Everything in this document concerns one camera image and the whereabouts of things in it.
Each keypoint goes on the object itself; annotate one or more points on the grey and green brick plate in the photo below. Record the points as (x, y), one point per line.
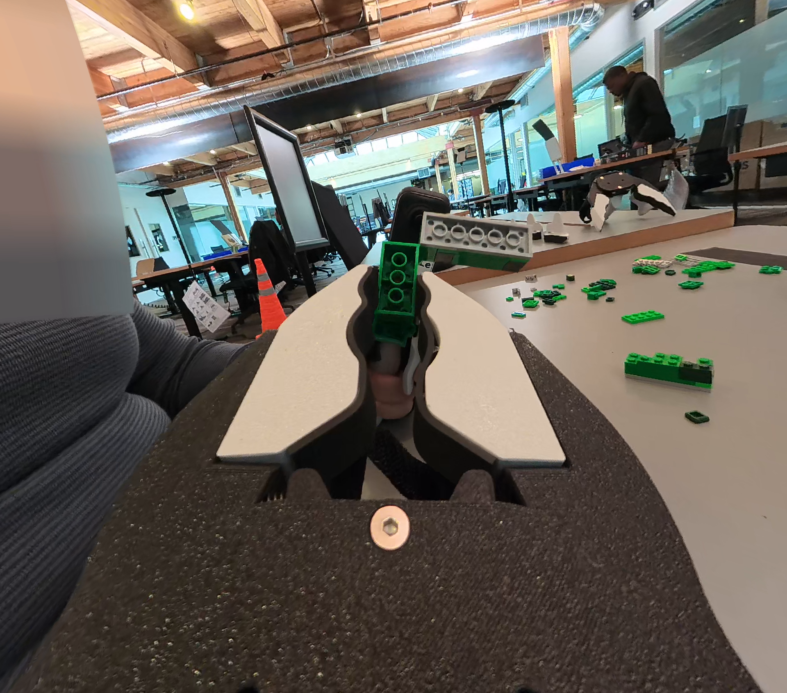
(473, 235)

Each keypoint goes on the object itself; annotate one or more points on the wooden work table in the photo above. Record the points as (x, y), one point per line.
(615, 159)

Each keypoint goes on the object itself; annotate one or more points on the black and white claw device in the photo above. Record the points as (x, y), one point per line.
(615, 183)

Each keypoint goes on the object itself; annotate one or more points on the white fin part black base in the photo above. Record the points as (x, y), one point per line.
(535, 229)
(556, 229)

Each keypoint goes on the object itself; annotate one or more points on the person's grey sweater torso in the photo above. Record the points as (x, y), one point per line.
(61, 428)

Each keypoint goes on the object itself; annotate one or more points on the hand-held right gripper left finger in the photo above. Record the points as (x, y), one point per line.
(295, 379)

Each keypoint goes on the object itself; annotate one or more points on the person's left forearm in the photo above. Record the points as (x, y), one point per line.
(178, 355)

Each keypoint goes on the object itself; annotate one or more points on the person's left hand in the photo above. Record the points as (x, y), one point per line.
(390, 392)

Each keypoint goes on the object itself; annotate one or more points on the black slanted display back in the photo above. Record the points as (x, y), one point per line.
(338, 226)

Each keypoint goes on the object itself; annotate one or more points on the black desk mat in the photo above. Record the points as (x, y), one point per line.
(744, 256)

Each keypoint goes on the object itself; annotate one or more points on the black floor lamp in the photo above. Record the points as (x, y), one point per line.
(166, 213)

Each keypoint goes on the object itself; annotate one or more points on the green and black brick wall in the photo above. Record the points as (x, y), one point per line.
(652, 367)

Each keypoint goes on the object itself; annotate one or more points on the blue storage bin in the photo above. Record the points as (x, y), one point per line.
(578, 161)

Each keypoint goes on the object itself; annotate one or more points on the scatter of small green bricks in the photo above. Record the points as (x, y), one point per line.
(692, 285)

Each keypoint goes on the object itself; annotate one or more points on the office chair with dark jacket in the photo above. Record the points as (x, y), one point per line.
(270, 256)

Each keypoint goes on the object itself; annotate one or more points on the black framed display screen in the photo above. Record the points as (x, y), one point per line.
(289, 183)

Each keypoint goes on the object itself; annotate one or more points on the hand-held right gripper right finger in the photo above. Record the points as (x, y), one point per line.
(486, 385)

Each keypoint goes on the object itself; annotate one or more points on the printed instruction sheet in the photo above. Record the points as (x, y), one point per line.
(206, 306)

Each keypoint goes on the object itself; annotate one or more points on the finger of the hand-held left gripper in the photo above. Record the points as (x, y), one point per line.
(426, 264)

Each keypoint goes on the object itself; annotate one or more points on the green toy brick stack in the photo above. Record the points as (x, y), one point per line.
(396, 293)

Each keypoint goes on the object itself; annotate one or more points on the ceiling track spotlight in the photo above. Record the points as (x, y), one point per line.
(186, 9)

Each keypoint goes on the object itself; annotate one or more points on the flat green brick plate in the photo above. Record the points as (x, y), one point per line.
(642, 316)

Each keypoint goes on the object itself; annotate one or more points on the orange traffic cone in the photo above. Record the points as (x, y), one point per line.
(270, 306)

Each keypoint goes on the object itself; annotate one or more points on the silver ventilation duct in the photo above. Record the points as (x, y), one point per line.
(430, 53)

